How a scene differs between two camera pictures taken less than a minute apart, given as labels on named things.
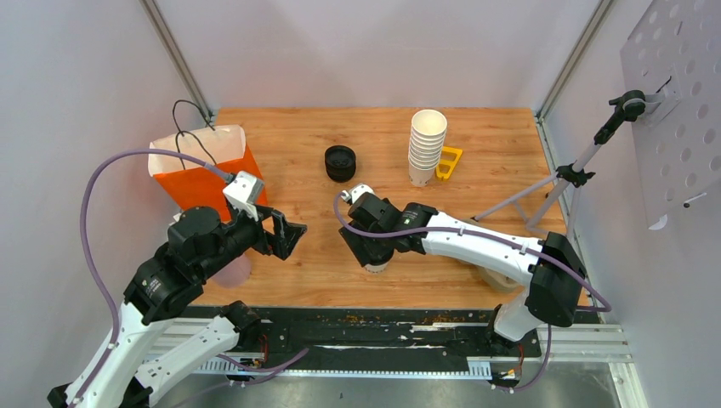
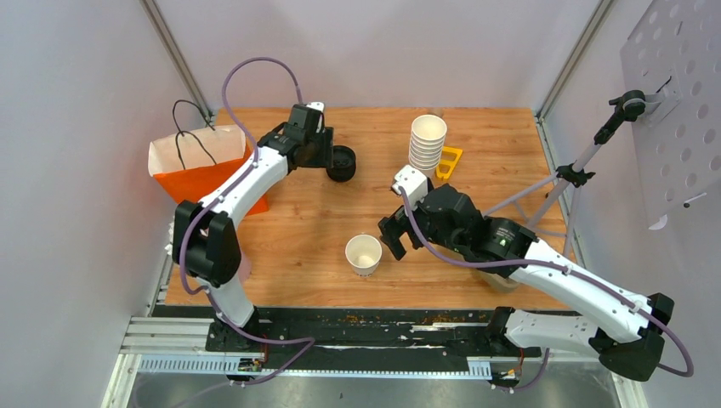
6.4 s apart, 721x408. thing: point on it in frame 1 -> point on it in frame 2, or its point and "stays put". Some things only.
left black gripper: [287, 235] -> [325, 159]
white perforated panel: [673, 59] stays put
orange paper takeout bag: [192, 185] stays put
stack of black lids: [340, 161] stays put
